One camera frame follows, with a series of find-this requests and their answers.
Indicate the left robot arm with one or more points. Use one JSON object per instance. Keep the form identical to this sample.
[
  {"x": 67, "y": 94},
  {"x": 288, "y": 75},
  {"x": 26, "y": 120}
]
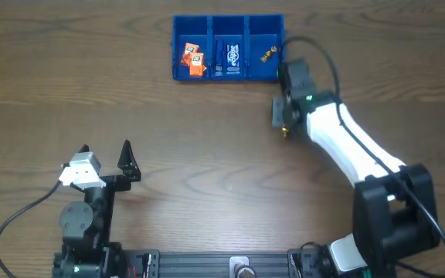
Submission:
[{"x": 87, "y": 228}]

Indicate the orange candy box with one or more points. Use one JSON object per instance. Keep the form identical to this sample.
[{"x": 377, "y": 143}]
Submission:
[
  {"x": 196, "y": 65},
  {"x": 189, "y": 50}
]

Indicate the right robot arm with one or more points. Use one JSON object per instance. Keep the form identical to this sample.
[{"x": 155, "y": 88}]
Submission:
[{"x": 346, "y": 143}]

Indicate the blue candy pack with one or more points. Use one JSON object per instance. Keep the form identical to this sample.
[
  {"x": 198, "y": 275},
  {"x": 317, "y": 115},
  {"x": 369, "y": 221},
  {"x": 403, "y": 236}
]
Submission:
[
  {"x": 233, "y": 58},
  {"x": 219, "y": 56}
]

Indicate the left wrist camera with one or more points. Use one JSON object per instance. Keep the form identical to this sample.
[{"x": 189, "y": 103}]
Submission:
[{"x": 82, "y": 170}]

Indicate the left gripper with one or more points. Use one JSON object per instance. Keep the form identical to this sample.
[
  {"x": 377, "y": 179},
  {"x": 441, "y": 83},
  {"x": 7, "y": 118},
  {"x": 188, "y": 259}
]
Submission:
[{"x": 110, "y": 182}]

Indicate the blue tray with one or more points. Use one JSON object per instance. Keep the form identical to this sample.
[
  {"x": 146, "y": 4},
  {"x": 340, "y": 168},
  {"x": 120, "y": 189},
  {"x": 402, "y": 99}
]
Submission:
[{"x": 228, "y": 27}]

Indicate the gold candy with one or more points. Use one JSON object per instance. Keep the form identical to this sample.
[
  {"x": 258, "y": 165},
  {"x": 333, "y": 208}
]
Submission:
[
  {"x": 269, "y": 54},
  {"x": 285, "y": 132}
]

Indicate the mounting rail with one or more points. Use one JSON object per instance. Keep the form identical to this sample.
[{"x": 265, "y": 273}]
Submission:
[{"x": 207, "y": 264}]

